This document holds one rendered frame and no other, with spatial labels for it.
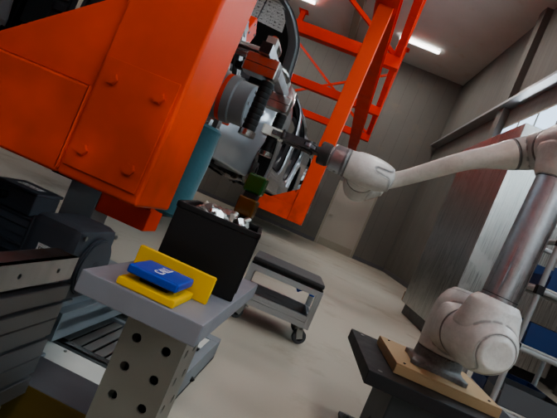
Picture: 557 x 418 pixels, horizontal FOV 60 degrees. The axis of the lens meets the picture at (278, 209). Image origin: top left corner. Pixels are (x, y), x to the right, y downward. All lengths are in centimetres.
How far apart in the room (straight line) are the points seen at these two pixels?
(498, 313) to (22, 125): 121
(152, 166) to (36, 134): 22
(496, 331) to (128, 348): 96
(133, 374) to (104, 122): 41
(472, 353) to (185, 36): 105
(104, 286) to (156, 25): 47
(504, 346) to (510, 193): 352
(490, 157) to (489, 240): 318
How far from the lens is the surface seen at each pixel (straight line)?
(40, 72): 96
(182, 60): 86
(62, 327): 134
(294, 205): 499
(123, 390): 81
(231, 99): 138
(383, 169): 151
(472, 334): 141
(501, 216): 481
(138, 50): 89
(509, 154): 164
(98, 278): 64
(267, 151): 155
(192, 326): 60
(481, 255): 477
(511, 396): 272
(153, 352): 77
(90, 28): 96
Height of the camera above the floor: 62
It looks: level
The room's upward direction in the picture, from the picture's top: 23 degrees clockwise
